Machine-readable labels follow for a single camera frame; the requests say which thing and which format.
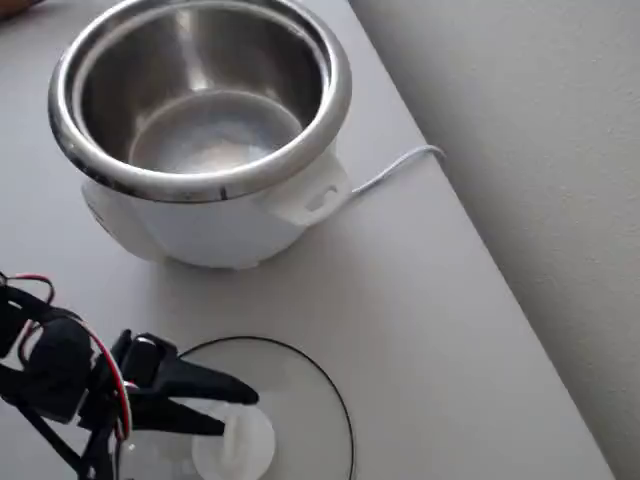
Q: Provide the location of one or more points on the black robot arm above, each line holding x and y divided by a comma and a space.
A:
20, 302

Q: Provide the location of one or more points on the glass lid with white knob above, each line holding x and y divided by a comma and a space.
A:
300, 400

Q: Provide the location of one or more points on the white rice cooker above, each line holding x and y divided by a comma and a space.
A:
210, 235

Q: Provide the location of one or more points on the stainless steel inner pot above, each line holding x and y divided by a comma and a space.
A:
200, 75

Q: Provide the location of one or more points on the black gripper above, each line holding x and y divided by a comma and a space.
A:
161, 381

